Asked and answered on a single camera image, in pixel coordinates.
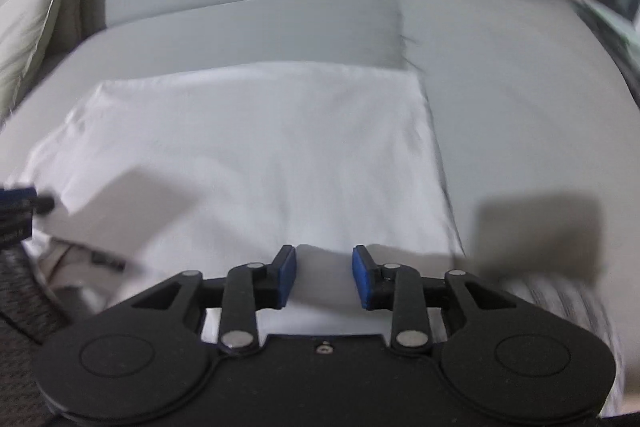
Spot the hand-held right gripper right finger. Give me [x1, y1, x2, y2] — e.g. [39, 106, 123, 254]
[351, 244, 518, 355]

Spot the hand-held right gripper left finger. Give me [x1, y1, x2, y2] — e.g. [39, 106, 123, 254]
[131, 244, 299, 354]

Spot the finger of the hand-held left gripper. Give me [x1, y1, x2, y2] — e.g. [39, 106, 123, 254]
[0, 186, 56, 250]

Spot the light grey t-shirt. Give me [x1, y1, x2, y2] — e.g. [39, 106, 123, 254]
[20, 62, 467, 344]

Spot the small grey-green pillow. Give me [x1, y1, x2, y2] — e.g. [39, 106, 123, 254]
[0, 0, 83, 108]

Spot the grey sofa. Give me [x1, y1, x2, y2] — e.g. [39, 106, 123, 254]
[0, 0, 640, 300]

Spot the glass side table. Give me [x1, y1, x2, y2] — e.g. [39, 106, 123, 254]
[567, 0, 640, 80]

